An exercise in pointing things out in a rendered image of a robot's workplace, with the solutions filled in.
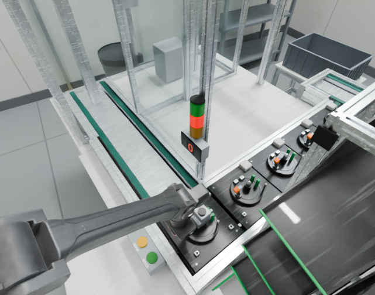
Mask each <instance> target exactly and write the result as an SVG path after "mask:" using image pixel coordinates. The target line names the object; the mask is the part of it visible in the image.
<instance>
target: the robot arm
mask: <svg viewBox="0 0 375 295"><path fill-rule="evenodd" d="M209 199H210V195H209V191H208V189H207V188H206V187H205V186H204V185H203V183H200V184H198V185H196V186H195V187H193V188H192V189H189V188H187V189H186V188H185V187H184V185H183V184H182V183H179V184H177V183H172V184H171V185H169V186H168V187H167V189H166V190H164V191H163V192H162V193H160V194H158V195H155V196H152V197H149V198H144V199H142V200H138V201H134V202H131V203H127V204H123V205H119V206H117V207H112V208H109V209H106V210H102V211H98V212H94V213H91V214H87V215H83V216H80V217H74V218H67V219H49V220H47V218H46V216H45V214H44V212H43V209H42V208H39V209H36V210H30V211H25V212H20V213H17V214H12V215H6V216H3V217H0V295H45V294H47V293H49V292H51V291H53V290H55V289H58V288H59V287H61V286H62V285H63V284H64V283H65V282H66V281H67V280H68V278H69V277H70V276H71V272H70V270H69V268H68V266H67V263H68V262H69V261H71V260H72V259H74V258H76V257H77V256H80V255H82V254H83V253H86V252H88V251H91V250H93V249H95V248H98V247H100V246H102V245H104V244H107V243H109V242H112V241H114V240H116V239H119V238H121V237H123V236H125V235H128V234H131V233H132V232H135V231H138V230H140V229H142V228H144V227H147V226H149V225H151V224H154V223H156V222H160V221H164V222H165V223H166V225H167V227H168V228H169V230H170V231H171V232H172V234H173V235H174V236H177V237H178V238H179V240H180V241H181V240H183V239H184V238H185V236H187V235H188V234H189V233H192V232H193V231H195V230H196V226H195V224H194V223H193V222H192V221H191V220H190V218H189V217H188V216H189V215H190V214H192V213H193V212H194V210H195V209H196V208H198V207H199V206H200V205H202V204H203V203H205V202H206V201H208V200H209Z"/></svg>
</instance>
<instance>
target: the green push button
mask: <svg viewBox="0 0 375 295"><path fill-rule="evenodd" d="M146 260H147V262H148V263H149V264H154V263H155V262H156V261H157V254H156V253H155V252H149V253H148V254H147V256H146Z"/></svg>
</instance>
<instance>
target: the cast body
mask: <svg viewBox="0 0 375 295"><path fill-rule="evenodd" d="M212 212H213V210H212V209H210V210H208V209H207V207H206V206H204V205H202V206H200V207H199V208H198V209H196V210H195V211H194V215H193V216H192V217H191V221H192V222H193V223H194V224H195V225H196V227H197V228H200V227H202V226H203V225H204V224H206V223H207V222H208V221H209V220H211V218H212V215H211V214H212Z"/></svg>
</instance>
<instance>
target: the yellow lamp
mask: <svg viewBox="0 0 375 295"><path fill-rule="evenodd" d="M203 132H204V126H203V127H201V128H193V127H191V126H190V136H191V137H192V138H196V139H198V138H201V137H202V136H203Z"/></svg>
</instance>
